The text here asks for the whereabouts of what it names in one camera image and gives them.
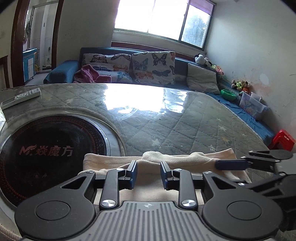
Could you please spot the grey pillow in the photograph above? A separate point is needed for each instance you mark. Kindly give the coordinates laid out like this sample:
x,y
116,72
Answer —
x,y
201,78

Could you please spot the blue corner sofa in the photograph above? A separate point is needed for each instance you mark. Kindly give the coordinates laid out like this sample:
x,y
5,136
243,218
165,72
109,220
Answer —
x,y
180,67

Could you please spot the brown wooden door frame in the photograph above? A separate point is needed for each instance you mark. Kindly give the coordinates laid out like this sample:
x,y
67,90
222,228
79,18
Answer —
x,y
17,46

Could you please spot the dark wooden furniture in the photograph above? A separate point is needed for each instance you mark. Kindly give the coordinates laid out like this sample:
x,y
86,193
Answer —
x,y
7,71

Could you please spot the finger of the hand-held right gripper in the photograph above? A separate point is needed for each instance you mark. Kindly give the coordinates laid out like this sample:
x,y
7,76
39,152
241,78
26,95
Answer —
x,y
231,165
277,185

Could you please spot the black round induction cooker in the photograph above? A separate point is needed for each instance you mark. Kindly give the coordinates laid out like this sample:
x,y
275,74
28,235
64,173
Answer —
x,y
57,139

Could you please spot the window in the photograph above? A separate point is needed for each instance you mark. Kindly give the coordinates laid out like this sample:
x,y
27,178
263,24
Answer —
x,y
148,16

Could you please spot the pink cloth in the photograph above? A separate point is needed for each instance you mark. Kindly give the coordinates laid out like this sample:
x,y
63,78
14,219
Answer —
x,y
86,73

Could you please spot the blue cabinet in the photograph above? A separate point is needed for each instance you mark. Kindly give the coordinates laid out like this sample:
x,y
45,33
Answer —
x,y
29,64

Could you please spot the red plastic stool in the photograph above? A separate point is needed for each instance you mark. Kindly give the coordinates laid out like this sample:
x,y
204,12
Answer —
x,y
282,139

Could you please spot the large butterfly print pillow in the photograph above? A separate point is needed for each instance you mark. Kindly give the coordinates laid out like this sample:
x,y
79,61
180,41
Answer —
x,y
152,67

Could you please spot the blue sofa cloth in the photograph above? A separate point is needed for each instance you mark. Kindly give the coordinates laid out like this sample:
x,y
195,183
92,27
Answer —
x,y
254,125

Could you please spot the green bowl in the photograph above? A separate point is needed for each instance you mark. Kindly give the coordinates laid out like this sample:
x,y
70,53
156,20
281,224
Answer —
x,y
227,93

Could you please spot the hanging towel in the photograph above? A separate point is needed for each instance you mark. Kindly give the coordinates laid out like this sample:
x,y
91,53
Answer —
x,y
28,30

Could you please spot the small stuffed toys pile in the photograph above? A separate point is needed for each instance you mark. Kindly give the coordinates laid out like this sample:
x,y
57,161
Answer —
x,y
240,85

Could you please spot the cream pants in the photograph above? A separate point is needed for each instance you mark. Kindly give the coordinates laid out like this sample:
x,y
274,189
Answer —
x,y
185,158

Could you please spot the round quilted glass-top table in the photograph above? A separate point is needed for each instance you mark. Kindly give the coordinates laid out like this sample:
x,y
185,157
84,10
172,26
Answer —
x,y
173,125

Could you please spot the white remote control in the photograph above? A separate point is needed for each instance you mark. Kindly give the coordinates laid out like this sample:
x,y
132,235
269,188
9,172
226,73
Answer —
x,y
20,96

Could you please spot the colourful plush toy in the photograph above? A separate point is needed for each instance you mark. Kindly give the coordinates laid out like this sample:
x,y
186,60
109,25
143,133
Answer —
x,y
217,69

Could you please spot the panda plush toy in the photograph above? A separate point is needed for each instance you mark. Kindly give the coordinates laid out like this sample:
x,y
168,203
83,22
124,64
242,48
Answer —
x,y
200,59

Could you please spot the long butterfly print pillow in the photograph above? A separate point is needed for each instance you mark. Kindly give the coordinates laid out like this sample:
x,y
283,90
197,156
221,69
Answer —
x,y
104,59

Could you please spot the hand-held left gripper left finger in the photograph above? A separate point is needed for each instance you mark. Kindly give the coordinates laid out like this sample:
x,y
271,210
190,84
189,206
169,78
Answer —
x,y
133,173

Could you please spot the small clear plastic box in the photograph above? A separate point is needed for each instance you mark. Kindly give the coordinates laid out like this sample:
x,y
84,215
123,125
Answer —
x,y
256,96

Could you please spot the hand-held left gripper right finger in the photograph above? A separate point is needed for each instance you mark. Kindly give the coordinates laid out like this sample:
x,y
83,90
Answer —
x,y
164,175

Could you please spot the clear plastic storage box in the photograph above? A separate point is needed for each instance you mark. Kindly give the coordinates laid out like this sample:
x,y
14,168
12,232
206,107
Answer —
x,y
251,105

